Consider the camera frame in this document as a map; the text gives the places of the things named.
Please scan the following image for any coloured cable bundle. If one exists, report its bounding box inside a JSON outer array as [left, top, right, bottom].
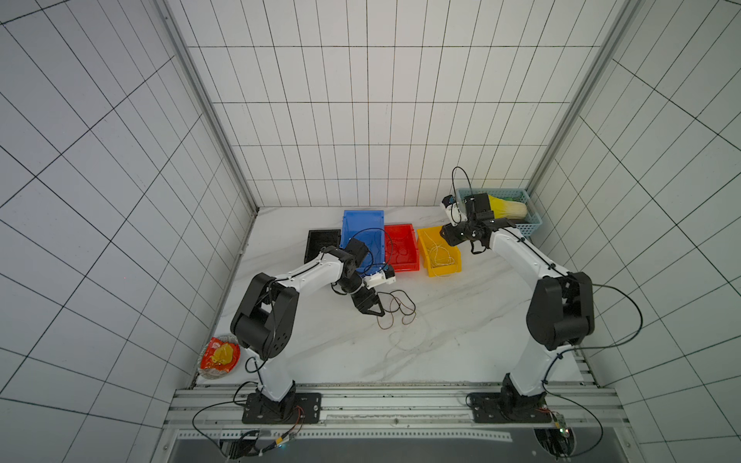
[[374, 288, 441, 360]]

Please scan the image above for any white cable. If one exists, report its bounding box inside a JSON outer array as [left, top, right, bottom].
[[425, 236, 462, 278]]

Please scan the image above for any red cable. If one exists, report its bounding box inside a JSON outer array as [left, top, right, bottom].
[[387, 236, 416, 265]]

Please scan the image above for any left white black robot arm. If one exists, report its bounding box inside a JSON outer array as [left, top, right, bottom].
[[230, 238, 396, 406]]

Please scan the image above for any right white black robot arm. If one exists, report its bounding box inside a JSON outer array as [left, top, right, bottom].
[[440, 193, 594, 415]]

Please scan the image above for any yellow plastic bin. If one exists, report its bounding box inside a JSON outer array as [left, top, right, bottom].
[[417, 226, 462, 278]]

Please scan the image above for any toy napa cabbage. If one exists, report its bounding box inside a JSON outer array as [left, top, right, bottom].
[[488, 195, 528, 221]]

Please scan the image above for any red plastic bin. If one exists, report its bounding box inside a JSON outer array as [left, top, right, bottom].
[[384, 224, 421, 273]]

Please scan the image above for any light blue mesh basket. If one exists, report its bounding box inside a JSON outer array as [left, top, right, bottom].
[[455, 187, 542, 237]]

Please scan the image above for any blue plastic bin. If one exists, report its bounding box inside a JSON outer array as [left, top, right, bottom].
[[340, 210, 386, 275]]

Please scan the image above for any black plastic bin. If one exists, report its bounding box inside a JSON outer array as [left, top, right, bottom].
[[304, 229, 341, 264]]

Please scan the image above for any red yellow snack bag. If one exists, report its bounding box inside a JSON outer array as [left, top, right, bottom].
[[198, 334, 241, 380]]

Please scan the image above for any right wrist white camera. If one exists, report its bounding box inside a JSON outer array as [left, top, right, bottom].
[[441, 195, 466, 226]]

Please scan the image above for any wrist white camera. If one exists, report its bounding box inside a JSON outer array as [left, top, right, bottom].
[[441, 195, 466, 226], [363, 264, 397, 289]]

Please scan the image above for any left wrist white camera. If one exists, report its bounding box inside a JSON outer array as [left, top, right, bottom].
[[363, 264, 397, 289]]

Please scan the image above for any aluminium mounting rail frame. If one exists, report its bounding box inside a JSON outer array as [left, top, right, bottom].
[[152, 382, 645, 462]]

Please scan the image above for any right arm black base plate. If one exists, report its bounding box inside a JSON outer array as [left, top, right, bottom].
[[465, 383, 552, 424]]

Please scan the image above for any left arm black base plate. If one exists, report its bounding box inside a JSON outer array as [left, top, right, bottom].
[[241, 392, 322, 424]]

